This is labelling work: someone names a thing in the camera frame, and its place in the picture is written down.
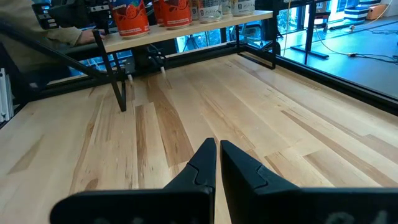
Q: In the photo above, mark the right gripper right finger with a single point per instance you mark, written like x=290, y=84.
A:
x=280, y=205

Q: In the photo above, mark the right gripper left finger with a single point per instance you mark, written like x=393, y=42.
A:
x=149, y=205

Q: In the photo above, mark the person's forearm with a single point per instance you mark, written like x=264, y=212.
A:
x=62, y=35

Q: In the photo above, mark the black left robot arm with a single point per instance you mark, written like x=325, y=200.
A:
x=74, y=14

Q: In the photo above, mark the black stand with tripod base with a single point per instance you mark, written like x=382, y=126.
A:
x=310, y=34

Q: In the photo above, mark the person's hand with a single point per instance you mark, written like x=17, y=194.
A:
x=90, y=36

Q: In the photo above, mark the white blue storage bin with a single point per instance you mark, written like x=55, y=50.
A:
x=356, y=14

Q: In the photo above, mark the person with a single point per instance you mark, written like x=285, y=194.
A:
x=12, y=46

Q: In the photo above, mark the orange box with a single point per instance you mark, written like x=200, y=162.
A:
x=377, y=12

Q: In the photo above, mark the black keyboard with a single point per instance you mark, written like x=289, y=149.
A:
x=45, y=15

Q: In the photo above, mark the wooden shelf black metal frame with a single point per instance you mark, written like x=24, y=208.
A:
x=186, y=29

